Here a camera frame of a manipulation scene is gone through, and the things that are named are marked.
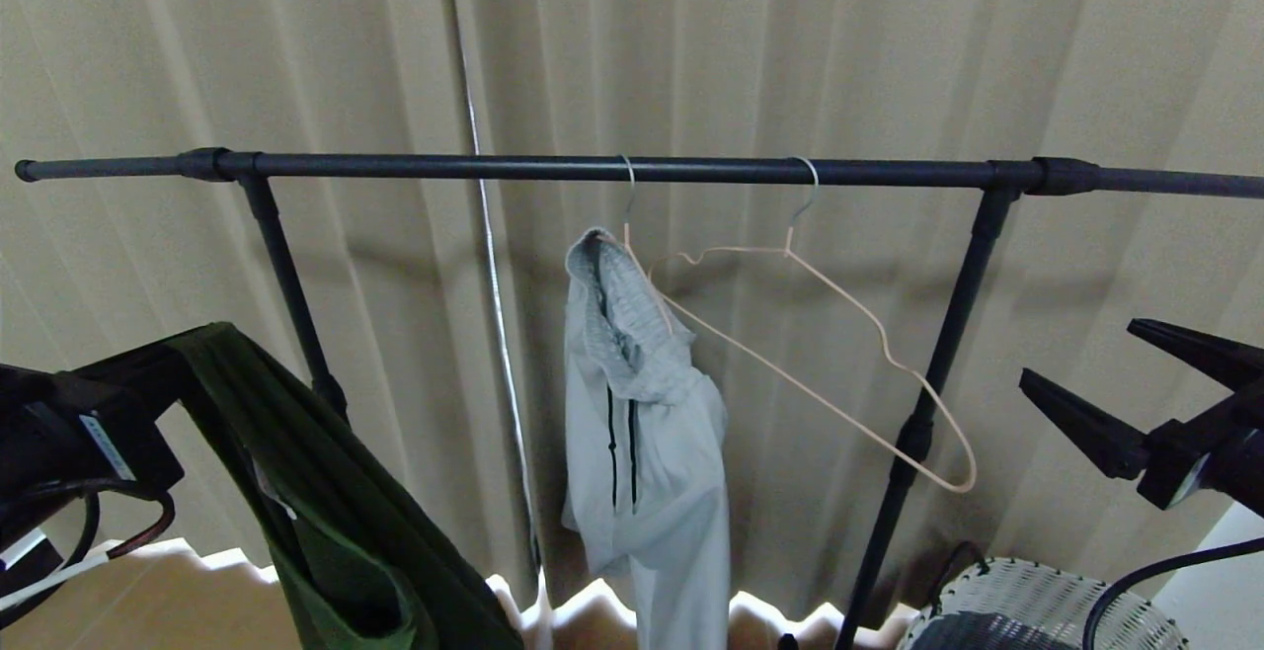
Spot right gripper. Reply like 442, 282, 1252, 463
1019, 319, 1264, 518

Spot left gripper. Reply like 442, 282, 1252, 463
0, 364, 186, 532

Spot green garment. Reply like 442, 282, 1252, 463
168, 322, 524, 650

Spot pink clothes hanger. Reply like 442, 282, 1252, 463
647, 158, 977, 493
595, 156, 704, 340

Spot pale grey shorts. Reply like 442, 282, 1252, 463
563, 227, 732, 650

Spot white laundry basket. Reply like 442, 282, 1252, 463
899, 556, 1191, 650

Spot black clothes rack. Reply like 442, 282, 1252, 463
15, 148, 1264, 650

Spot beige curtain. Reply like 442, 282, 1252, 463
0, 0, 1264, 631

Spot black cable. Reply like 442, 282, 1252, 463
1083, 536, 1264, 650

